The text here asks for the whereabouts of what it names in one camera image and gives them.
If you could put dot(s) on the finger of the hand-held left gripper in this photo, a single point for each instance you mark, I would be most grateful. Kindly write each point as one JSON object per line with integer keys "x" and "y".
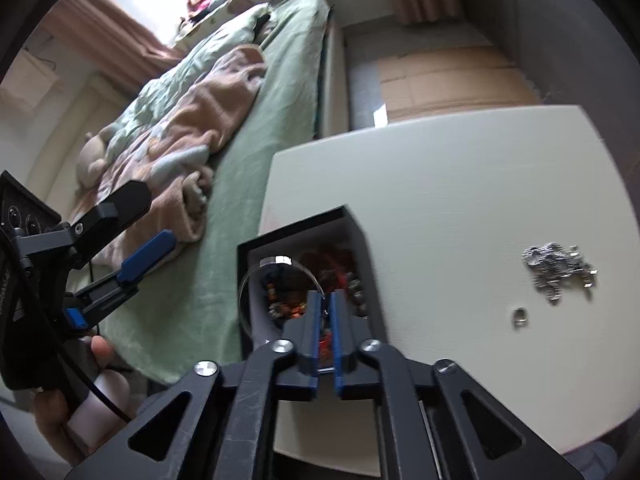
{"x": 147, "y": 255}
{"x": 115, "y": 210}

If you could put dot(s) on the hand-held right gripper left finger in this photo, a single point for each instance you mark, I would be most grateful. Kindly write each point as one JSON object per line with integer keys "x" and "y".
{"x": 312, "y": 325}

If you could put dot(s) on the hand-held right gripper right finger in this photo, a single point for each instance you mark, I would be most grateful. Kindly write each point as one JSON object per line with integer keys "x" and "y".
{"x": 339, "y": 325}

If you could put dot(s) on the dark blue cardboard box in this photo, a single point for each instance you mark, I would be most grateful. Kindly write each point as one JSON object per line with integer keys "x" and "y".
{"x": 374, "y": 280}

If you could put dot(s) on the silver bangle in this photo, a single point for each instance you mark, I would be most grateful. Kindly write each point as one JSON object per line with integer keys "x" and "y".
{"x": 276, "y": 260}

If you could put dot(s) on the person's left hand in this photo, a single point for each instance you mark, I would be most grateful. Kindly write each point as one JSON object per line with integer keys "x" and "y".
{"x": 52, "y": 412}

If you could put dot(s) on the beige plush toy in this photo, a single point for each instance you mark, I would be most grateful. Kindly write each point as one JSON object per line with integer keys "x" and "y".
{"x": 92, "y": 156}

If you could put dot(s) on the pink fleece blanket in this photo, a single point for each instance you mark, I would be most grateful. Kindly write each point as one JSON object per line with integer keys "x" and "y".
{"x": 200, "y": 110}

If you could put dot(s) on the light green quilt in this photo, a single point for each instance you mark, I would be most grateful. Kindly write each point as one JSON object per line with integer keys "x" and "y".
{"x": 165, "y": 80}

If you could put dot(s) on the white square table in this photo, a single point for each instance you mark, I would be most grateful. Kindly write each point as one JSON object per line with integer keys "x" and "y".
{"x": 450, "y": 185}

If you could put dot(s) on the bed with green sheet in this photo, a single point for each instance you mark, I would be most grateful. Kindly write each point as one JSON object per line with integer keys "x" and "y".
{"x": 290, "y": 110}

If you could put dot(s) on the pile of small toys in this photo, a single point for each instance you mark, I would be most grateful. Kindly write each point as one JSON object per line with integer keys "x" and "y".
{"x": 199, "y": 2}

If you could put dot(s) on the flat brown cardboard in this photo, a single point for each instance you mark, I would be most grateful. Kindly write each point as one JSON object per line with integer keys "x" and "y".
{"x": 450, "y": 80}

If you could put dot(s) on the person's right leg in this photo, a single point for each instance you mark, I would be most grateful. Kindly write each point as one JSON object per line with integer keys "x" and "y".
{"x": 592, "y": 460}

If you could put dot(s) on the dark grey wardrobe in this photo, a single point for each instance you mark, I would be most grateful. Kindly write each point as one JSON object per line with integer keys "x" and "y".
{"x": 560, "y": 20}

